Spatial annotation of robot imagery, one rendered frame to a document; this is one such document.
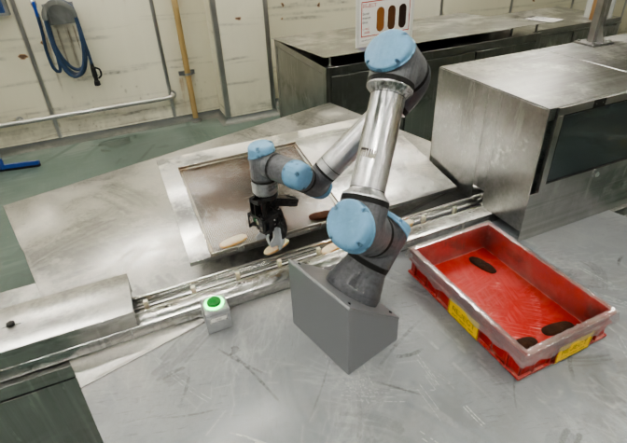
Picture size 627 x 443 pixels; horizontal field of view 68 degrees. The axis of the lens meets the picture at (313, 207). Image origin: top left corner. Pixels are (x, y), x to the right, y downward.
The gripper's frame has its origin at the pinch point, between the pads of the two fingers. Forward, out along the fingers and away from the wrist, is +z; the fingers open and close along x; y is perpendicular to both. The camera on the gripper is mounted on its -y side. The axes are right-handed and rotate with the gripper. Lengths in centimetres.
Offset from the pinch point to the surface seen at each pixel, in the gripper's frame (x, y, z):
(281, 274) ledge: 5.7, 4.6, 7.0
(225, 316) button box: 5.8, 27.6, 6.3
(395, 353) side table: 48.1, 6.4, 11.0
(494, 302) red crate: 61, -27, 11
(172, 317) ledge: -7.1, 36.5, 7.5
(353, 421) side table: 50, 29, 11
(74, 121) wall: -365, -94, 76
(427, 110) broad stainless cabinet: -66, -235, 46
